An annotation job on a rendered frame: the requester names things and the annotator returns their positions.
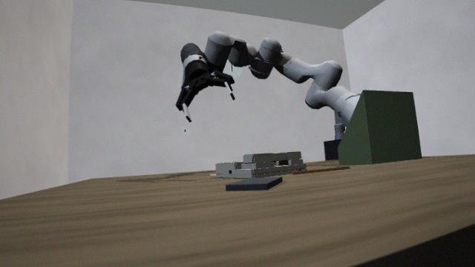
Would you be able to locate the white desk phone body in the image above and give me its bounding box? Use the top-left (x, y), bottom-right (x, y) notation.
top-left (215, 159), bottom-right (307, 178)

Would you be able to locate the white telephone handset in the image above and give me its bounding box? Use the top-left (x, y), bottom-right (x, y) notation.
top-left (243, 151), bottom-right (301, 164)

